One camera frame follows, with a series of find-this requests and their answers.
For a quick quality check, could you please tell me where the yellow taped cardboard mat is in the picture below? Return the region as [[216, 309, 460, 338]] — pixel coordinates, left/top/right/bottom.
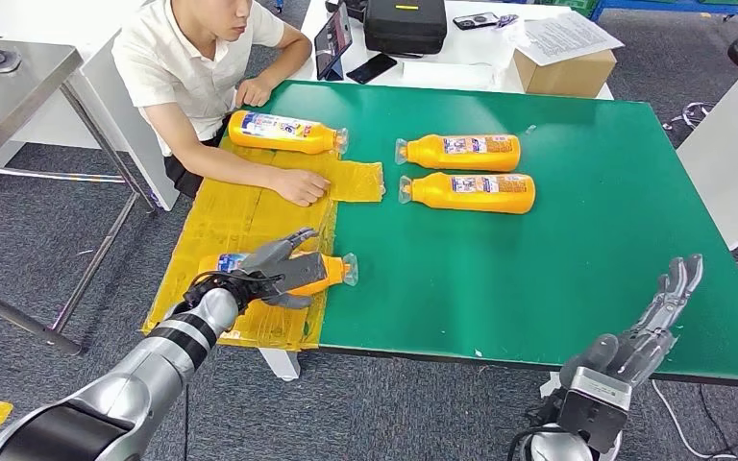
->
[[141, 136, 386, 352]]

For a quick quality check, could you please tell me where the white floor cable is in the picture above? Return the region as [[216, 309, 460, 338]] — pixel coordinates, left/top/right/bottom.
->
[[652, 381, 738, 461]]

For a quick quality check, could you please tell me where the tablet in blue stand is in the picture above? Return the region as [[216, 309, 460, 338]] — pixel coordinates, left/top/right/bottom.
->
[[313, 1, 355, 82]]

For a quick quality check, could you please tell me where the black device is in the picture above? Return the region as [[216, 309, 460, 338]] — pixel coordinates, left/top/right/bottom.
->
[[325, 0, 367, 21]]

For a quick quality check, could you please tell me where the smartphone with round ring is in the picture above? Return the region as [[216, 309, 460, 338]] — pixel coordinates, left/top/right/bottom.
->
[[452, 11, 501, 31]]

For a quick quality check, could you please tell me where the person's right hand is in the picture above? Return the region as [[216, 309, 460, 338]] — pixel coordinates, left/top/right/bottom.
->
[[270, 167, 332, 208]]

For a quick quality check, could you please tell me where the person's left hand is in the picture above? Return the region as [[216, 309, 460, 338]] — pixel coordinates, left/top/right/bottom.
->
[[234, 76, 276, 109]]

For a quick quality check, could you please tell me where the black floor cable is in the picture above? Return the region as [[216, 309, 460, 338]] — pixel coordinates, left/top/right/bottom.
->
[[699, 383, 738, 456]]

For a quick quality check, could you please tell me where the black smartphone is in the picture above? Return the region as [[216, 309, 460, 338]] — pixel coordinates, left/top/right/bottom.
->
[[346, 52, 399, 85]]

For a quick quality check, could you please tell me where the brown cardboard box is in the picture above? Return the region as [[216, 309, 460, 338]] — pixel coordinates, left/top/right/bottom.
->
[[512, 48, 619, 99]]

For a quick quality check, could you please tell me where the orange plastic bottle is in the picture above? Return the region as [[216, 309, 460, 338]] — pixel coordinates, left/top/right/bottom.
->
[[395, 133, 523, 174], [197, 251, 359, 299], [398, 172, 537, 216], [227, 109, 350, 156]]

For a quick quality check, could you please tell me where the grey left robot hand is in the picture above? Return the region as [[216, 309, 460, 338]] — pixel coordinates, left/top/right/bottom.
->
[[238, 228, 329, 311]]

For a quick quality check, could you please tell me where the stainless steel table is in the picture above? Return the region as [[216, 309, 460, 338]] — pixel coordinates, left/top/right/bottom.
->
[[0, 36, 157, 357]]

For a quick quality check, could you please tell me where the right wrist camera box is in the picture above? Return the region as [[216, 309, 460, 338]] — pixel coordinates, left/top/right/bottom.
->
[[556, 367, 633, 454]]

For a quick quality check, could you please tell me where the tangled cable bundle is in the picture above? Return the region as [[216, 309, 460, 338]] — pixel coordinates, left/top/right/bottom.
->
[[661, 100, 716, 131]]

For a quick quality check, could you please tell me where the person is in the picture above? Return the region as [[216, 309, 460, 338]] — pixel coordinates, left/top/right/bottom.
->
[[111, 0, 332, 208]]

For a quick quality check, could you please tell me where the white table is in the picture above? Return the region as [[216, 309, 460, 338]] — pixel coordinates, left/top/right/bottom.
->
[[285, 0, 615, 101]]

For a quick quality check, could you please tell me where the black carrying case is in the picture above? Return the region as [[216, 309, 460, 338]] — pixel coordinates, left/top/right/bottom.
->
[[362, 0, 449, 56]]

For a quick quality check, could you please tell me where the green plastic crate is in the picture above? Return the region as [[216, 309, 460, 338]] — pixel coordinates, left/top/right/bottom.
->
[[537, 0, 600, 17]]

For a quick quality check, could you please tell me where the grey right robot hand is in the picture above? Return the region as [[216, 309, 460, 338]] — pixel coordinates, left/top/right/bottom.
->
[[559, 254, 705, 389]]

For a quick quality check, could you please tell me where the printed paper sheet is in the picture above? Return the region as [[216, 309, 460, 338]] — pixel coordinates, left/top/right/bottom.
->
[[511, 11, 627, 67]]

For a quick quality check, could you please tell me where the white table panel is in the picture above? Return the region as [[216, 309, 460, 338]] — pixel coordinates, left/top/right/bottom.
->
[[676, 44, 738, 252]]

